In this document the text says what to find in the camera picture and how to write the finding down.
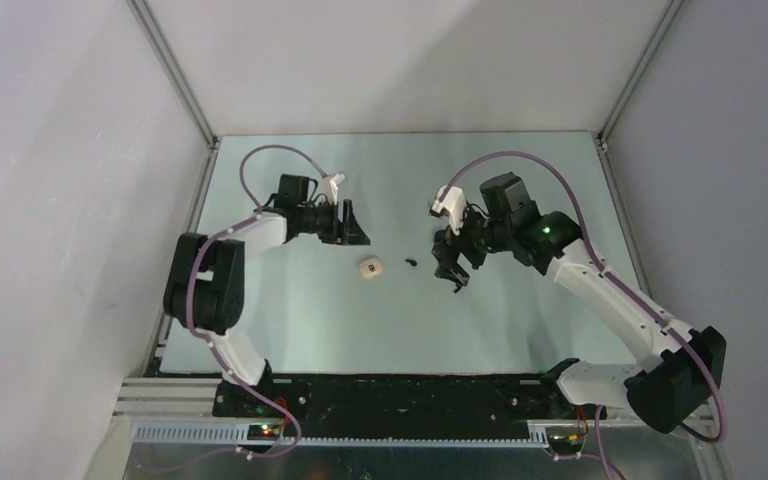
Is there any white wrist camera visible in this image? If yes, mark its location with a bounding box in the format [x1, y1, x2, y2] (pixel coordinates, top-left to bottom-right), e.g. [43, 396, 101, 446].
[429, 185, 468, 236]
[319, 172, 347, 204]

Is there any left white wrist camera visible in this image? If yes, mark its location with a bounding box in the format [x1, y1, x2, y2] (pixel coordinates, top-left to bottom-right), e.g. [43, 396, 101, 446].
[319, 172, 347, 204]

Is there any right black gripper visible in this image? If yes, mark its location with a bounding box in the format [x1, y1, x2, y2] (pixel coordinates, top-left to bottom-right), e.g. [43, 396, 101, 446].
[432, 200, 513, 285]

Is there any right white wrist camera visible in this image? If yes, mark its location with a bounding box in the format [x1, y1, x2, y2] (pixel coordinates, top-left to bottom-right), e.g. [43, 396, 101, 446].
[429, 185, 468, 236]

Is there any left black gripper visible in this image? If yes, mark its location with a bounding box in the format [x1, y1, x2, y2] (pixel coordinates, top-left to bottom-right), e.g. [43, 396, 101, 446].
[297, 198, 369, 246]

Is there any beige earbud charging case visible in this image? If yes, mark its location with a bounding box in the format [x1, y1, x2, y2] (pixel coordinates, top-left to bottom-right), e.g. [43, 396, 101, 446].
[359, 257, 383, 279]

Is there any aluminium frame post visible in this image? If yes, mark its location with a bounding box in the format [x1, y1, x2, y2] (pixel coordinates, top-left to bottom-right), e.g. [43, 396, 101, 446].
[596, 0, 686, 150]
[126, 0, 217, 149]

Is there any controller board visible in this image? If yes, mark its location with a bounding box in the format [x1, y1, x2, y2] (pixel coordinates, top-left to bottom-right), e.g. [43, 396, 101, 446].
[246, 423, 283, 442]
[548, 434, 587, 448]

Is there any left controller board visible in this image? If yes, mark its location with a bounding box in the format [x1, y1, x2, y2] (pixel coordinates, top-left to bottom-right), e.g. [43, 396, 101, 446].
[246, 423, 283, 442]

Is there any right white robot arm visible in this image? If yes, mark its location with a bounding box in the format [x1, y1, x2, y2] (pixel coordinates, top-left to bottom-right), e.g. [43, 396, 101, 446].
[429, 172, 726, 433]

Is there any right controller board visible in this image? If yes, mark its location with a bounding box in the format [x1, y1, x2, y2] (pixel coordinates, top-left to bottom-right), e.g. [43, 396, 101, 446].
[548, 434, 587, 448]

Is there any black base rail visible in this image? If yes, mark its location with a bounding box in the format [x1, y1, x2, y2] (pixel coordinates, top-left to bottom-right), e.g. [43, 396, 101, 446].
[214, 370, 591, 444]

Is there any left aluminium frame post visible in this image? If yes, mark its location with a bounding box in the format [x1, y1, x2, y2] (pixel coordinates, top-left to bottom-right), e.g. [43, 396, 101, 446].
[126, 0, 217, 149]

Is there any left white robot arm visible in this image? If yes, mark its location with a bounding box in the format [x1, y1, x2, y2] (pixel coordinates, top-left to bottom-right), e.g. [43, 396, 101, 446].
[163, 172, 371, 417]

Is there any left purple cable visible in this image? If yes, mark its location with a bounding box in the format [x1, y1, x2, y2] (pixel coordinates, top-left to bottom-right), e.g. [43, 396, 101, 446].
[185, 144, 329, 460]

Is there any right aluminium frame post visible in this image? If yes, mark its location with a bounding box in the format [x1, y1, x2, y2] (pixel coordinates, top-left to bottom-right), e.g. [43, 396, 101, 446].
[596, 0, 686, 150]

